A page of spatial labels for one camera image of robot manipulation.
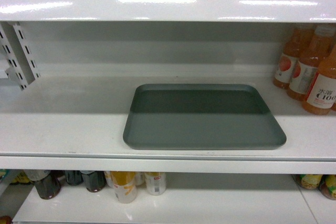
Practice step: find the grey rectangular serving tray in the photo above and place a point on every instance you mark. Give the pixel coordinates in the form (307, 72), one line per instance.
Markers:
(168, 116)

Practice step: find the dark tea bottle right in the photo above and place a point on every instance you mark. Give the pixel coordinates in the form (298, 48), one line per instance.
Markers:
(94, 180)

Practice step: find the white drink bottle red label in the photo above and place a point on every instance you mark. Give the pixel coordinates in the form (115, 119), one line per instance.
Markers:
(155, 182)

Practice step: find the white slotted shelf upright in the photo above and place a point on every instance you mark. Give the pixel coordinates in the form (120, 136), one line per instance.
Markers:
(15, 48)

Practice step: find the white metal store shelf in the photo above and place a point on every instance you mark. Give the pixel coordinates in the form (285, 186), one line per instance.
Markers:
(93, 54)

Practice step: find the yellow white drink bottle front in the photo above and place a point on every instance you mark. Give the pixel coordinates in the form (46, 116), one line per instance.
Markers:
(124, 186)

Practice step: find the peach juice bottle middle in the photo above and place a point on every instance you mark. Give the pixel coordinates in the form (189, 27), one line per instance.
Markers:
(309, 60)

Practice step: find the orange C100 juice bottle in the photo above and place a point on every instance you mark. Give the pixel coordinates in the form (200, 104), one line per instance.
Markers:
(320, 97)

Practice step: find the dark tea bottle left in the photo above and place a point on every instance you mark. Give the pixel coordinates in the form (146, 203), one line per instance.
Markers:
(46, 183)

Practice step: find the dark tea bottle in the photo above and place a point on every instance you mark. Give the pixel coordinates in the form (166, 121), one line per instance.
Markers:
(46, 183)
(94, 180)

